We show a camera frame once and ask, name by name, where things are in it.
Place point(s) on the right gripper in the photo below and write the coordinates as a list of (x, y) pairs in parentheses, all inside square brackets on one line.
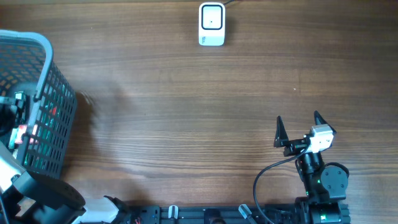
[(282, 140)]

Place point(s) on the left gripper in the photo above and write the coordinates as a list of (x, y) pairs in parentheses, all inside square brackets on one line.
[(7, 104)]

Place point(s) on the orange tissue pack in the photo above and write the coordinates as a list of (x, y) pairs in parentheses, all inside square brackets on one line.
[(19, 132)]

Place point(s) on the green white medicine box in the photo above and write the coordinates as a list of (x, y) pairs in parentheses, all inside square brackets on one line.
[(21, 98)]

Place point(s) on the green 3M gloves bag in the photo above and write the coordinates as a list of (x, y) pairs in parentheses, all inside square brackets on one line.
[(46, 157)]

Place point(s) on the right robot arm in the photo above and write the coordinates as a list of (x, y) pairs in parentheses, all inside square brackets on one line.
[(325, 183)]

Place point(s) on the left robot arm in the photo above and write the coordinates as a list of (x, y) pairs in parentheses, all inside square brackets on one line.
[(33, 193)]

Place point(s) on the white barcode scanner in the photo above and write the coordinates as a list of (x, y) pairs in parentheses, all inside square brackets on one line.
[(211, 24)]

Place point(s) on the grey plastic mesh basket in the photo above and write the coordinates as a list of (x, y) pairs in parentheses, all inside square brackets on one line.
[(37, 103)]

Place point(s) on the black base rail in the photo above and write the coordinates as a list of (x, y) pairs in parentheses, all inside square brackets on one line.
[(270, 213)]

